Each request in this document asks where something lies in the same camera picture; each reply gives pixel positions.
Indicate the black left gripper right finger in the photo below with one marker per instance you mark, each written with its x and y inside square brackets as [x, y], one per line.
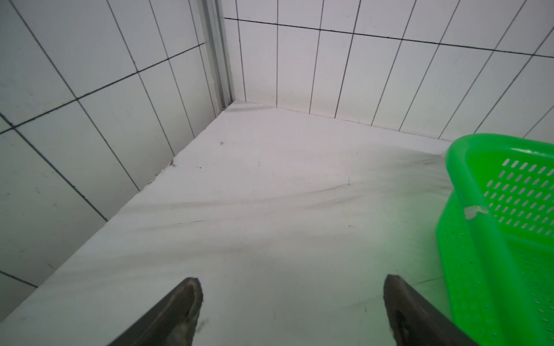
[414, 320]

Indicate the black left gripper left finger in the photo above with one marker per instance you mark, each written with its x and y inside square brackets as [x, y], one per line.
[171, 321]

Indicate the green plastic basket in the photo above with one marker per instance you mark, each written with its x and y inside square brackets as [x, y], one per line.
[495, 239]

